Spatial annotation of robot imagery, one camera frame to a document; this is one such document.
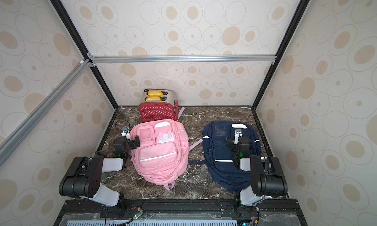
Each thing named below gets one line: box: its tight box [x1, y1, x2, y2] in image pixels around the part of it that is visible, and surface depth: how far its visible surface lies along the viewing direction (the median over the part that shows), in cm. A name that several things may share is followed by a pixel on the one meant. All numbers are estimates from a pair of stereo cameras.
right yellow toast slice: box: [145, 96, 162, 102], surface depth 100 cm
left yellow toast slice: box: [147, 90, 164, 97], surface depth 104 cm
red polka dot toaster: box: [138, 88, 180, 123], surface depth 102 cm
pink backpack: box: [129, 107, 204, 191], surface depth 91 cm
